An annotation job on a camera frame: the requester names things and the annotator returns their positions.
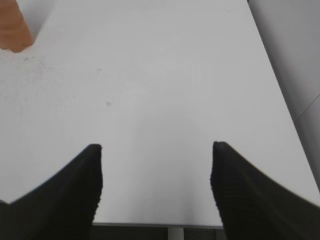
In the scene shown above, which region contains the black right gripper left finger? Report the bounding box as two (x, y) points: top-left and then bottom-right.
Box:
(0, 144), (103, 240)

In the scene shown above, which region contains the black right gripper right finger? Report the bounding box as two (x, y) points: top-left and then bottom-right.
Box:
(210, 141), (320, 240)

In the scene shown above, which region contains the orange soda bottle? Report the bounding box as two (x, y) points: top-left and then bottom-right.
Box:
(0, 0), (34, 53)

